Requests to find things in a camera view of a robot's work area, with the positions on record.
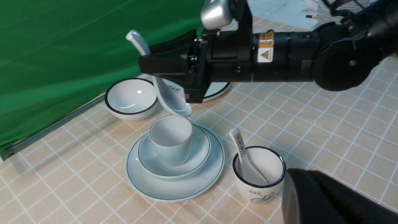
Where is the pale green plain plate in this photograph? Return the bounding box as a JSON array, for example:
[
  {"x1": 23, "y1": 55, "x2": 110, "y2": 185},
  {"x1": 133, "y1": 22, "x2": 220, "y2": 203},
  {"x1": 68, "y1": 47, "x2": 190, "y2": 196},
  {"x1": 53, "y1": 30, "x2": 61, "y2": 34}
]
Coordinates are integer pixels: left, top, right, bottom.
[{"x1": 125, "y1": 125, "x2": 226, "y2": 203}]

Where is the small black-rimmed white bowl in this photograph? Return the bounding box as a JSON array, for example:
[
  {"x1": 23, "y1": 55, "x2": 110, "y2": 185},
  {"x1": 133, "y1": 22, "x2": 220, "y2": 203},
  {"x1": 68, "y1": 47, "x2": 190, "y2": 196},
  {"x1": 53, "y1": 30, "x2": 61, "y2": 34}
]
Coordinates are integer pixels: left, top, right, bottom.
[{"x1": 104, "y1": 78, "x2": 159, "y2": 121}]

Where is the black-rimmed illustrated plate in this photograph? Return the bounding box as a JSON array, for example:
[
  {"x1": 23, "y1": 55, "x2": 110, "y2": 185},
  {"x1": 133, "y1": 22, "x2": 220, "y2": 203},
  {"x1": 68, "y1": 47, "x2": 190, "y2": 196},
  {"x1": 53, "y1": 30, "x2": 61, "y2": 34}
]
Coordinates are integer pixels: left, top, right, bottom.
[{"x1": 123, "y1": 78, "x2": 230, "y2": 105}]

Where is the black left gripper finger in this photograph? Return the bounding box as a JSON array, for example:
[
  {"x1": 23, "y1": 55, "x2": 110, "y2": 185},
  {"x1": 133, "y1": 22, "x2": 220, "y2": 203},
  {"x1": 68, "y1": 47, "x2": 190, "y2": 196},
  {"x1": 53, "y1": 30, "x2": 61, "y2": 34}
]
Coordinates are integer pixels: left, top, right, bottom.
[{"x1": 281, "y1": 168, "x2": 398, "y2": 224}]

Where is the pale green wide bowl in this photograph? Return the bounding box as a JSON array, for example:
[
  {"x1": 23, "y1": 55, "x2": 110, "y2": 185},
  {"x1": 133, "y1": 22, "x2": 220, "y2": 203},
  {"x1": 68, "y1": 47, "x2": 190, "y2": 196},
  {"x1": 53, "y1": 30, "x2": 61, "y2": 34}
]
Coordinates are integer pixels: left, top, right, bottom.
[{"x1": 138, "y1": 125, "x2": 211, "y2": 181}]

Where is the plain white ceramic spoon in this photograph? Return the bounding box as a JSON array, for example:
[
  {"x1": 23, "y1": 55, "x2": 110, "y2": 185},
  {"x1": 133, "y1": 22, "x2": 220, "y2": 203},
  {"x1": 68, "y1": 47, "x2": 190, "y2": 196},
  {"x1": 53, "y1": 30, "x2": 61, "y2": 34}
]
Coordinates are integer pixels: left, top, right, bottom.
[{"x1": 126, "y1": 30, "x2": 192, "y2": 118}]

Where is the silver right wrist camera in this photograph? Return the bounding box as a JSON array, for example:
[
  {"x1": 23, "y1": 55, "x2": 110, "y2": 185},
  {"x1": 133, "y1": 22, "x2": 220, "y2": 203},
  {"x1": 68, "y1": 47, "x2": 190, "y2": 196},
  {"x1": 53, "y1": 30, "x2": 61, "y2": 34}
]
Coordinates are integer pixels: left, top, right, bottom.
[{"x1": 201, "y1": 0, "x2": 233, "y2": 30}]

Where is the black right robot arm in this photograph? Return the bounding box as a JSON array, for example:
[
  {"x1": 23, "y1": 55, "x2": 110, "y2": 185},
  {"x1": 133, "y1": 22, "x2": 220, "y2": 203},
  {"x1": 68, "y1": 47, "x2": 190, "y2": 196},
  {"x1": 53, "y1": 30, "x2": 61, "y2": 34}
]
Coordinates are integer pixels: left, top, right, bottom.
[{"x1": 138, "y1": 0, "x2": 397, "y2": 103}]

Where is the person in striped shirt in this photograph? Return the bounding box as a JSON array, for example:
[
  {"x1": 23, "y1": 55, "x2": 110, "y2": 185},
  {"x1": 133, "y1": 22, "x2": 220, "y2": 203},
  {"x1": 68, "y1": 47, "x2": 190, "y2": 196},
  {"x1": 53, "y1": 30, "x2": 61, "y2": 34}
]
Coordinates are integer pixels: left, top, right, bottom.
[{"x1": 316, "y1": 0, "x2": 375, "y2": 24}]

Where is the checkered beige tablecloth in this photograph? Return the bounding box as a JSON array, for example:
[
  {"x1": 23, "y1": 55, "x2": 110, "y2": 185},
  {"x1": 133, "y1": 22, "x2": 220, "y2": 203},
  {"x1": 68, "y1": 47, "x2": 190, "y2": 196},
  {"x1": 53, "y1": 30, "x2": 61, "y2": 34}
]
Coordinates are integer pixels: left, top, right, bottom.
[{"x1": 0, "y1": 16, "x2": 398, "y2": 224}]

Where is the pale green plain cup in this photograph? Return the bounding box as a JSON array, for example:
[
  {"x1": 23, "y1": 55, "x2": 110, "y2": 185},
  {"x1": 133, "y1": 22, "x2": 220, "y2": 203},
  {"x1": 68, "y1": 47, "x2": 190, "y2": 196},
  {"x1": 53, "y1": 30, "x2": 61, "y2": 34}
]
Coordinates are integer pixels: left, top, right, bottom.
[{"x1": 149, "y1": 115, "x2": 193, "y2": 167}]

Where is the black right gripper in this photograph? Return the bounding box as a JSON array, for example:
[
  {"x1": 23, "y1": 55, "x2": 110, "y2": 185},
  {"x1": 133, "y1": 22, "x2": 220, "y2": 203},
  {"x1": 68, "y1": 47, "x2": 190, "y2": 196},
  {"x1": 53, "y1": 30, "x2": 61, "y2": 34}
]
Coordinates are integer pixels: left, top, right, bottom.
[{"x1": 138, "y1": 0, "x2": 253, "y2": 103}]

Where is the black-rimmed illustrated cup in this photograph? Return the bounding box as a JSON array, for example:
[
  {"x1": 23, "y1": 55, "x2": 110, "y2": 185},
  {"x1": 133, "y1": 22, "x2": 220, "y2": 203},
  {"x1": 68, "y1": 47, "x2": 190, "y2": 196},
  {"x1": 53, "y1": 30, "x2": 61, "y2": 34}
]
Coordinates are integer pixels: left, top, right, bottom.
[{"x1": 232, "y1": 146, "x2": 287, "y2": 204}]

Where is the white spoon with characters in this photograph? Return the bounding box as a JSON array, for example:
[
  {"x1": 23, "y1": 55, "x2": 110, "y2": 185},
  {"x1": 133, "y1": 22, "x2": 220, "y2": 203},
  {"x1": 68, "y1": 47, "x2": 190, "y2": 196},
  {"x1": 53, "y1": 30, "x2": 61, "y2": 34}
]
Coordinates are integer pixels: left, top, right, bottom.
[{"x1": 229, "y1": 128, "x2": 268, "y2": 186}]

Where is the green backdrop cloth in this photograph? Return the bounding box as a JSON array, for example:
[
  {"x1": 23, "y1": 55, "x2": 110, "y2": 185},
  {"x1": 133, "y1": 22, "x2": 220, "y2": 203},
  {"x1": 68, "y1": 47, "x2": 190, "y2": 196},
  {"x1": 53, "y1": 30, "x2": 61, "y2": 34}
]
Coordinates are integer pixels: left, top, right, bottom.
[{"x1": 0, "y1": 0, "x2": 204, "y2": 152}]

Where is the grey metal backdrop bar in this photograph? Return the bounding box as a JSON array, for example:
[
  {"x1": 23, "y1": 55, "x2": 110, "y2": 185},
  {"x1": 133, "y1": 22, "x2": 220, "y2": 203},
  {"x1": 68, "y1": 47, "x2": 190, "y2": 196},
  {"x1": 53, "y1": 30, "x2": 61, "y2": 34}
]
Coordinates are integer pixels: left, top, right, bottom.
[{"x1": 1, "y1": 93, "x2": 105, "y2": 164}]

